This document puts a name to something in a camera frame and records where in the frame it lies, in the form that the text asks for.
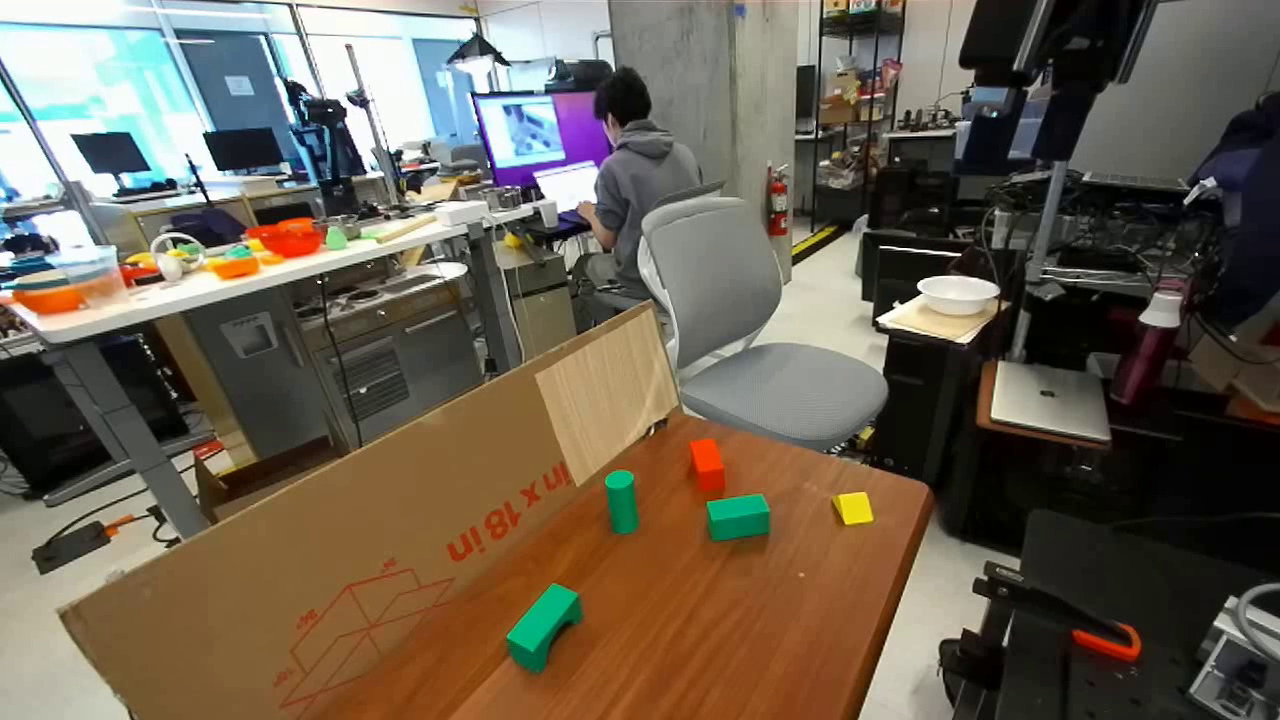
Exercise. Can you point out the purple computer monitor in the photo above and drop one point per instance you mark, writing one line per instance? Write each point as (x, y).
(525, 135)

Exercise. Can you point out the cardboard box wall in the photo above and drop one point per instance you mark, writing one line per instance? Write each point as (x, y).
(278, 604)

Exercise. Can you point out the orange rectangular block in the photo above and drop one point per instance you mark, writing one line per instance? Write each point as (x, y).
(708, 467)

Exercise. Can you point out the white bowl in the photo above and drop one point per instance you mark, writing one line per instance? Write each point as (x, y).
(958, 295)

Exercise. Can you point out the small yellow cube block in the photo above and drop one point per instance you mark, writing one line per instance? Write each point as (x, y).
(853, 508)

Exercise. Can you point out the white height-adjustable desk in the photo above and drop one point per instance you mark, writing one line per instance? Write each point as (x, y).
(68, 341)

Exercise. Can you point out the green rectangular block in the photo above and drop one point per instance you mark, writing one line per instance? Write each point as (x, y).
(737, 516)

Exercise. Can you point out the orange plastic bowl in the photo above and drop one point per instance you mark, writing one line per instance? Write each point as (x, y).
(288, 238)

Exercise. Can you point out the green cylinder block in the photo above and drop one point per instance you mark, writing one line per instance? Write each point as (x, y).
(623, 501)

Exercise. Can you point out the silver laptop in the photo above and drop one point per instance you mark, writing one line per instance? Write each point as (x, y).
(1048, 401)

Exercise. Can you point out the grey office chair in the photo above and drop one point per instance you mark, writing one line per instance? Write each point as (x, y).
(716, 279)

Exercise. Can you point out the maroon water bottle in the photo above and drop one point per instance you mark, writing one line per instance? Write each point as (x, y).
(1143, 364)

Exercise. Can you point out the seated person in grey hoodie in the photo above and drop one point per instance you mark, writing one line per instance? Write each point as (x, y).
(641, 174)

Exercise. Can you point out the green arch block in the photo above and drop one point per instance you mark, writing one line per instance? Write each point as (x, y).
(540, 627)

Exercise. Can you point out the orange handled clamp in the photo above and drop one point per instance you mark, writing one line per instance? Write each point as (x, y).
(1084, 631)

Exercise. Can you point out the red fire extinguisher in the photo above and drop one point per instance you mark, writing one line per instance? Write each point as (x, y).
(777, 200)

